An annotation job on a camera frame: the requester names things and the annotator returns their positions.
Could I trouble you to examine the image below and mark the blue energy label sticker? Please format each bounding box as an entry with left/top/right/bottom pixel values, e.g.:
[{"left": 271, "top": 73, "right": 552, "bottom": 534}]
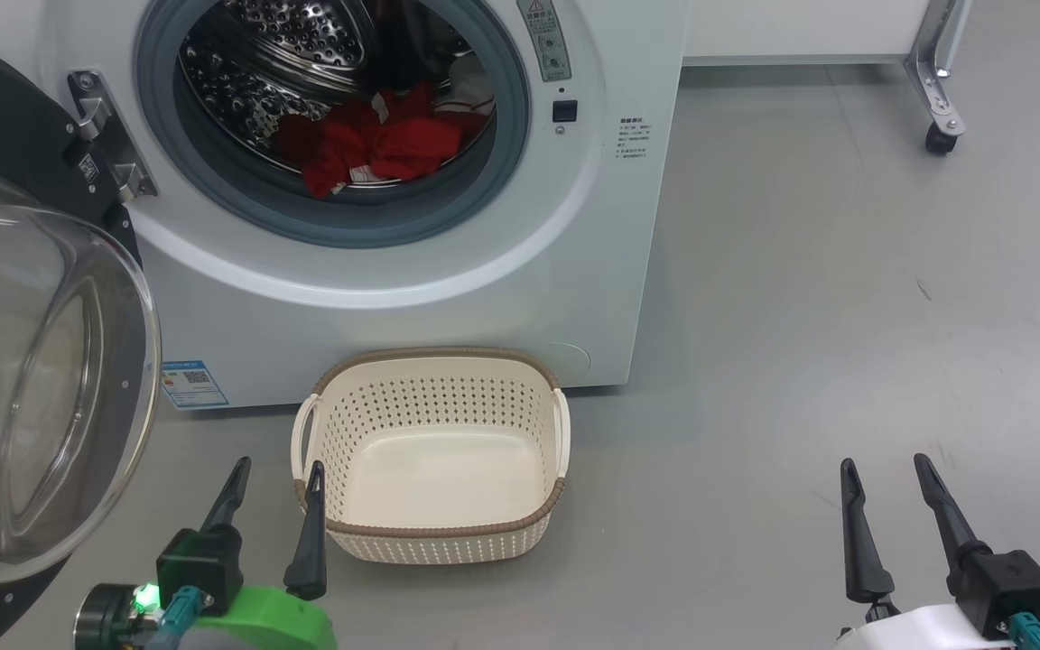
[{"left": 159, "top": 361, "right": 230, "bottom": 412}]

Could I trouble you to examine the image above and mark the teal connector left camera cable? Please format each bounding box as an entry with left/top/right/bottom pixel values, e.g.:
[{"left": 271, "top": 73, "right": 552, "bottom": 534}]
[{"left": 148, "top": 585, "right": 214, "bottom": 650}]

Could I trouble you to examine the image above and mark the plain red garment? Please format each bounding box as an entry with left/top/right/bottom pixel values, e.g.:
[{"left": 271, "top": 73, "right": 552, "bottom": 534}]
[{"left": 274, "top": 83, "right": 465, "bottom": 200}]

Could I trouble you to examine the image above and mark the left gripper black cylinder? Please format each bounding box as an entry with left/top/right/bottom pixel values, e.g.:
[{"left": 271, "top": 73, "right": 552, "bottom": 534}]
[{"left": 75, "top": 583, "right": 140, "bottom": 650}]

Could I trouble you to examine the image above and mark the white front-load washing machine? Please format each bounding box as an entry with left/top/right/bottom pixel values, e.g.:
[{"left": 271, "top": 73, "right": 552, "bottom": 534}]
[{"left": 0, "top": 0, "right": 691, "bottom": 412}]

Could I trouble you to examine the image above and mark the cream perforated laundry basket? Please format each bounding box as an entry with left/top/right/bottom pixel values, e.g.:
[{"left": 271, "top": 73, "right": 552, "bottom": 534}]
[{"left": 291, "top": 347, "right": 571, "bottom": 566}]

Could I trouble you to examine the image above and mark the grey warning sticker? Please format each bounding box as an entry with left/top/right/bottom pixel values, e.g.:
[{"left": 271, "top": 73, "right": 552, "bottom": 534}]
[{"left": 517, "top": 0, "right": 572, "bottom": 84}]

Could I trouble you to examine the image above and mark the grey rubber door gasket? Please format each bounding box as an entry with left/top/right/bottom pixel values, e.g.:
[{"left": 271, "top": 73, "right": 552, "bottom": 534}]
[{"left": 135, "top": 0, "right": 532, "bottom": 249}]

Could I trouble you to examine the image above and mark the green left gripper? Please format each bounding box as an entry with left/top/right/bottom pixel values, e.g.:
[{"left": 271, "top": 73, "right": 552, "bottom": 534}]
[{"left": 136, "top": 456, "right": 339, "bottom": 650}]

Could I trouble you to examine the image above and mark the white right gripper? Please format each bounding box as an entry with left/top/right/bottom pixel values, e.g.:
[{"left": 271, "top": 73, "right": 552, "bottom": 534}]
[{"left": 831, "top": 453, "right": 1013, "bottom": 650}]

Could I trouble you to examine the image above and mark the metal door hinge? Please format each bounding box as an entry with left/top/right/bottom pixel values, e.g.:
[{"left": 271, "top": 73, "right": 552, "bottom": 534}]
[{"left": 67, "top": 70, "right": 158, "bottom": 201}]

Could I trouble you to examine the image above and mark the round filter cover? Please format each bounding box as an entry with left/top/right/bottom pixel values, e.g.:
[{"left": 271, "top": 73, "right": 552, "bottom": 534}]
[{"left": 549, "top": 341, "right": 591, "bottom": 385}]

